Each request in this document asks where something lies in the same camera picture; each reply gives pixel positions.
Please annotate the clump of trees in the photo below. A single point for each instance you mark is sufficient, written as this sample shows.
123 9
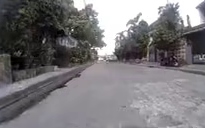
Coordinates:
156 33

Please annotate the pale sign board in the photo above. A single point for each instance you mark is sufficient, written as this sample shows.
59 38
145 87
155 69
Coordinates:
66 41

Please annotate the raised concrete sidewalk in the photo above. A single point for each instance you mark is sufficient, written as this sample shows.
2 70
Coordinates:
26 88

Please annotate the low stone wall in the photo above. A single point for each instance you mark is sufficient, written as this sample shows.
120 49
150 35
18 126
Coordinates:
3 68

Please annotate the grey asphalt road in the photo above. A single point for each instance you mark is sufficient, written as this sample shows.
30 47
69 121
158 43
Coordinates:
103 100

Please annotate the building with dark canopy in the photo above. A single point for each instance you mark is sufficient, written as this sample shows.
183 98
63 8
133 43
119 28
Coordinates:
201 43

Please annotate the pale concrete sidewalk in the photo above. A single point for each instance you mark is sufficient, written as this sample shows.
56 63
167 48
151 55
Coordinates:
196 68

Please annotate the dense green trees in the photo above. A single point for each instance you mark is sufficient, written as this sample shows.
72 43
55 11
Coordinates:
33 26

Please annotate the parked motorcycle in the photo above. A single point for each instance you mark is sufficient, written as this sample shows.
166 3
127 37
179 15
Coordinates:
170 61

